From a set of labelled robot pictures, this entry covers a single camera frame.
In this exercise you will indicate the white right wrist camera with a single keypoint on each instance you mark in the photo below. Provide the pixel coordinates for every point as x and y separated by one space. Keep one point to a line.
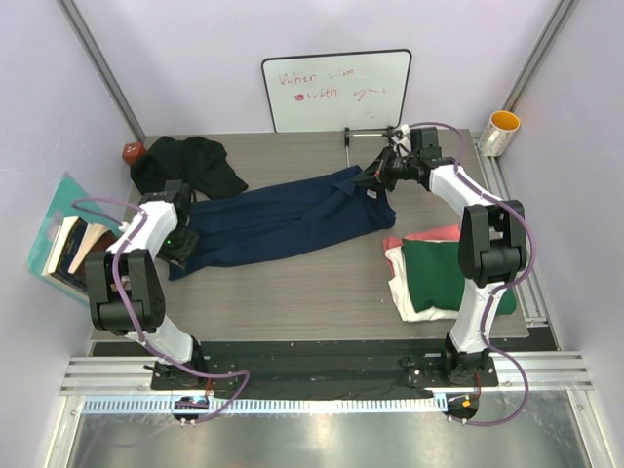
400 140

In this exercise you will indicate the teal plastic folder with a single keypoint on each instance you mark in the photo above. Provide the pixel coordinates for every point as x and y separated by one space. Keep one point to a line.
68 190

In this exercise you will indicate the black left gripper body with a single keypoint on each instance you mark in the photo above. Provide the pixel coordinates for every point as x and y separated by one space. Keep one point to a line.
179 244

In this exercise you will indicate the navy blue t shirt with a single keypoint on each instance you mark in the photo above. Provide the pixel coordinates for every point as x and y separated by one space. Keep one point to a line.
284 220

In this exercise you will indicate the white perforated cable tray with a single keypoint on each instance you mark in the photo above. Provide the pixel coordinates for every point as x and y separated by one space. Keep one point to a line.
178 405

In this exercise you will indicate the dark blue paperback book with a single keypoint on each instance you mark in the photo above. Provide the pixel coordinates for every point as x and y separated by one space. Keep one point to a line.
66 245

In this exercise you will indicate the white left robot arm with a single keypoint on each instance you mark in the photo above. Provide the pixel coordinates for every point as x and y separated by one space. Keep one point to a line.
124 290

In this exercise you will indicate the brown cover paperback book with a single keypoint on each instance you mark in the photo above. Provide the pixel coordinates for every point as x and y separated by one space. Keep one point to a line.
98 238

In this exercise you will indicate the small red cube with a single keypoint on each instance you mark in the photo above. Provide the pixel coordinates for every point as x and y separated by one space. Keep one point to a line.
132 152

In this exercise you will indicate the black t shirt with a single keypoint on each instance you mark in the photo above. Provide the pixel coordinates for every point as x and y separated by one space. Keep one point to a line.
199 162

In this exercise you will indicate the black wire stand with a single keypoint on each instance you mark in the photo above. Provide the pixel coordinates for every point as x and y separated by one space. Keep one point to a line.
348 135

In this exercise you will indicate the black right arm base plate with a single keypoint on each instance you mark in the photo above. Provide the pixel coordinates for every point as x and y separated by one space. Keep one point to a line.
434 371

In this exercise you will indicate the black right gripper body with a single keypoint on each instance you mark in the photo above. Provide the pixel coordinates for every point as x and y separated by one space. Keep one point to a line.
397 168

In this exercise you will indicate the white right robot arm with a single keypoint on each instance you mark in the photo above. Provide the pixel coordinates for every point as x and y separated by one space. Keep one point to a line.
492 248

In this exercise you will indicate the small whiteboard with red writing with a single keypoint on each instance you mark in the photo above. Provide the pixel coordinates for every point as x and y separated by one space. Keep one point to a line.
333 92

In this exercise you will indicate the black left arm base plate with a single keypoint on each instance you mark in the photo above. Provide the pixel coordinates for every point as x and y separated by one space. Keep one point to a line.
205 378

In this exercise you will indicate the folded white t shirt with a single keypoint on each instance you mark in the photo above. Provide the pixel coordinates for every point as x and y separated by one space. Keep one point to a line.
400 293

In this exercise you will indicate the white mug yellow inside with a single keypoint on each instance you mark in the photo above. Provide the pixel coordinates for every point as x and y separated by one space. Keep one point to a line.
498 133

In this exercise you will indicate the folded pink t shirt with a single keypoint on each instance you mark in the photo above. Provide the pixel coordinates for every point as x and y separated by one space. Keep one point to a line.
439 234

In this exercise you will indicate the folded green t shirt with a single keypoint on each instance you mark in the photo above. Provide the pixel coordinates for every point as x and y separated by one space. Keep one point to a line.
433 274

